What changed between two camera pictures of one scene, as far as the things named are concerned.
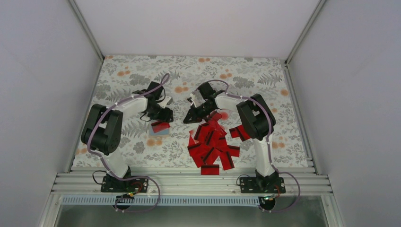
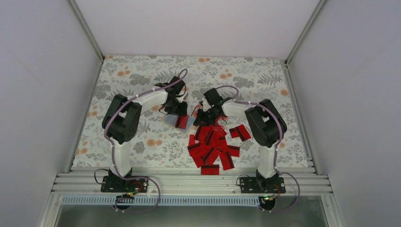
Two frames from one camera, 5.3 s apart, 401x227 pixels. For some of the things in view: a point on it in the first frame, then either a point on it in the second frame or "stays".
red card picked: x=159 y=126 → x=182 y=121
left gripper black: x=165 y=117 → x=181 y=111
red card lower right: x=225 y=157 stays
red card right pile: x=239 y=131 stays
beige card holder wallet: x=164 y=132 → x=172 y=120
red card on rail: x=210 y=169 stays
